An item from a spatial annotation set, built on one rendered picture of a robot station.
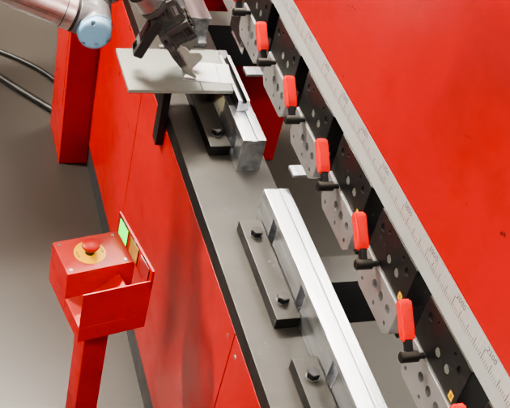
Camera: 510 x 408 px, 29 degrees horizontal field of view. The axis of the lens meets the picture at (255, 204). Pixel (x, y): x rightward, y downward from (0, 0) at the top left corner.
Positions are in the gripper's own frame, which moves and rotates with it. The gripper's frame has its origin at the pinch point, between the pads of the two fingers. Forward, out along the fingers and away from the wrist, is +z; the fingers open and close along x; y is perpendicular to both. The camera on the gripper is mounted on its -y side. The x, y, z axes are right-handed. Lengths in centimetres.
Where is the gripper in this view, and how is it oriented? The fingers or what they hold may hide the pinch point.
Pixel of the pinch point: (189, 67)
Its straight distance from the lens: 245.7
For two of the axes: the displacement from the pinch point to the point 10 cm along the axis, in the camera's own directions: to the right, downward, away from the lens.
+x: -1.6, -6.6, 7.3
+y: 8.7, -4.5, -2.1
